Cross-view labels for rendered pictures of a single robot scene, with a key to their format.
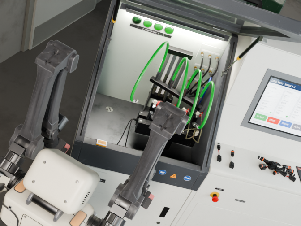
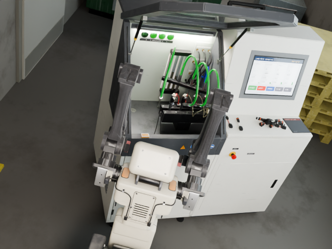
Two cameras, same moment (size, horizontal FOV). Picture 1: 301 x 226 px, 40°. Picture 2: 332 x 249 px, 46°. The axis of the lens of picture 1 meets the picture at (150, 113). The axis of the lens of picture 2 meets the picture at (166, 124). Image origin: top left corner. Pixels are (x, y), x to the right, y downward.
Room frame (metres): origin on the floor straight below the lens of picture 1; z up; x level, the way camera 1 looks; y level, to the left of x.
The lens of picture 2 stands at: (-0.40, 0.47, 2.56)
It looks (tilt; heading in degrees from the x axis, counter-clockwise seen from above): 39 degrees down; 347
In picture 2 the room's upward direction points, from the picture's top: 17 degrees clockwise
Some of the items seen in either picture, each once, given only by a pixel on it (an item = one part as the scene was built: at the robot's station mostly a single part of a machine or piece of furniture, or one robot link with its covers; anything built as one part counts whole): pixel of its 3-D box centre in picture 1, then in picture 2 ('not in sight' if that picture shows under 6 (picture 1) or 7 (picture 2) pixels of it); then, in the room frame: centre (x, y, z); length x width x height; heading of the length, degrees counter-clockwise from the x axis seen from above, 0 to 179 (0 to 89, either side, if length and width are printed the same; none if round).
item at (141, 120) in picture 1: (164, 132); (183, 117); (1.73, -0.12, 0.91); 0.34 x 0.10 x 0.15; 103
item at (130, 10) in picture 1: (175, 23); (175, 31); (1.96, 0.06, 1.43); 0.54 x 0.03 x 0.02; 103
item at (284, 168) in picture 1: (277, 167); (271, 121); (1.72, -0.75, 1.01); 0.23 x 0.11 x 0.06; 103
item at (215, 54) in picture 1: (202, 70); (199, 62); (2.01, -0.18, 1.20); 0.13 x 0.03 x 0.31; 103
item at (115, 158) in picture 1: (139, 163); (174, 145); (1.47, -0.05, 0.87); 0.62 x 0.04 x 0.16; 103
